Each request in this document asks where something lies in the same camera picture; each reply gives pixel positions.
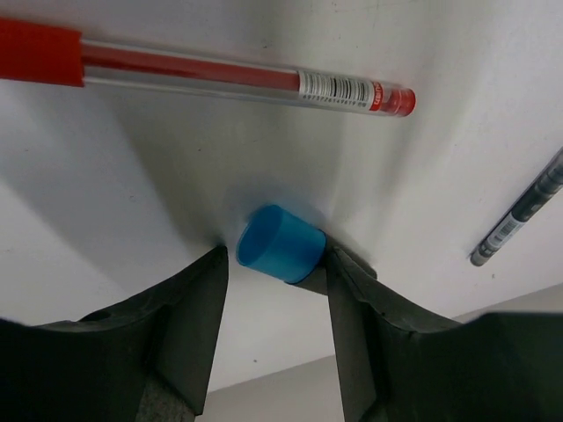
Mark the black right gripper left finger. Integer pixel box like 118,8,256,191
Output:
1,246,229,421

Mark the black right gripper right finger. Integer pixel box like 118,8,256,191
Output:
325,248,562,421

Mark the blue highlighter marker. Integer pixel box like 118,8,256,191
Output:
236,204,327,295

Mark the black gel pen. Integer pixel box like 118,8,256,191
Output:
469,149,562,267

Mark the red ballpoint pen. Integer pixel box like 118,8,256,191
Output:
1,18,416,117

